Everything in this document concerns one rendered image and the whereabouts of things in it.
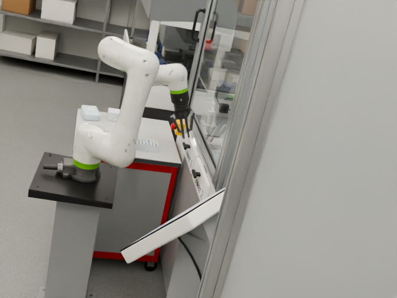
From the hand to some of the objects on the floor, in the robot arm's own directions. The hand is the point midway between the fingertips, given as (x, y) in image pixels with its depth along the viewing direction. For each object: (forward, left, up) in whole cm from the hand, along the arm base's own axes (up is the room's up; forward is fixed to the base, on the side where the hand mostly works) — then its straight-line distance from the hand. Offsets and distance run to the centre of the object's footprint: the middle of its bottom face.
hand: (186, 138), depth 279 cm
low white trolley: (-20, +37, -96) cm, 105 cm away
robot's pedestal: (-50, -26, -94) cm, 110 cm away
